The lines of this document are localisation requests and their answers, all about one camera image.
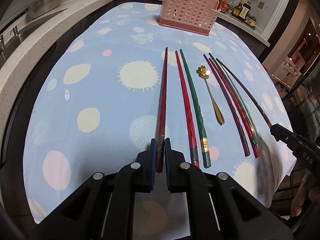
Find blue patterned tablecloth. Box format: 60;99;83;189
23;3;296;223

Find dark jars at end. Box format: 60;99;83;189
245;14;257;29

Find person's right hand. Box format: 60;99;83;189
290;172;320;217

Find clear plastic bottle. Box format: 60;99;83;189
228;0;239;7

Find maroon chopstick group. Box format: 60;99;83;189
207;63;245;155
156;47;168;173

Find brown sauce bottle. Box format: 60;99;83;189
232;0;245;17

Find green chopstick group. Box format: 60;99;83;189
180;49;211;168
209;53;258;147

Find brown chopstick group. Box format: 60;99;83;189
215;57;273;128

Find dark soy sauce bottle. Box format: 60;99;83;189
238;3;251;22

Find red chopstick group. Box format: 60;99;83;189
175;51;200;168
204;55;260;158

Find steel colander bowl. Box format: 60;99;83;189
27;0;61;20

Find gold flower spoon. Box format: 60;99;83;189
196;65;225;125

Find stainless steel sink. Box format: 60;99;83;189
1;9;66;67

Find pink perforated utensil holder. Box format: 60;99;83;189
157;0;219;36

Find small green-label jar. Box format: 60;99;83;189
227;6;234;15

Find white cabinet furniture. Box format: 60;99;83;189
270;57;301;90

